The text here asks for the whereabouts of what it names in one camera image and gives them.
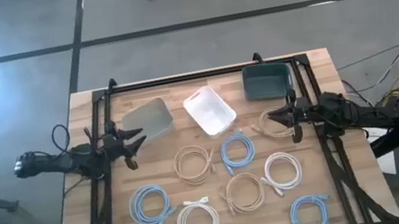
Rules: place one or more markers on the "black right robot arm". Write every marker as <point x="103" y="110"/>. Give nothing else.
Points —
<point x="368" y="111"/>

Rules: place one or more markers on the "white plastic bin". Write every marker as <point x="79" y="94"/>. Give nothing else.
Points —
<point x="210" y="112"/>

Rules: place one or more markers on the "black metal table frame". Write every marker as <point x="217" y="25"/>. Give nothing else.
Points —
<point x="197" y="75"/>

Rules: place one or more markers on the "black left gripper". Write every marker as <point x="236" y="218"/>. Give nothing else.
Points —
<point x="112" y="144"/>

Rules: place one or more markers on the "white paper sheet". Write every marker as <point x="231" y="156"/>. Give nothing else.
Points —
<point x="388" y="165"/>

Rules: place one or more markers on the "beige plastic bin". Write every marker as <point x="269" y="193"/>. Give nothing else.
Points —
<point x="147" y="121"/>

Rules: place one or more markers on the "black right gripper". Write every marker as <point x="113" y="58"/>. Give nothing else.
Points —
<point x="300" y="112"/>

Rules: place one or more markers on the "teal plastic bin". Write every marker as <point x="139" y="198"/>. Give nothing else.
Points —
<point x="266" y="81"/>

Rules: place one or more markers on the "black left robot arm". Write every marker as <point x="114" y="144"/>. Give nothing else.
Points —
<point x="68" y="162"/>

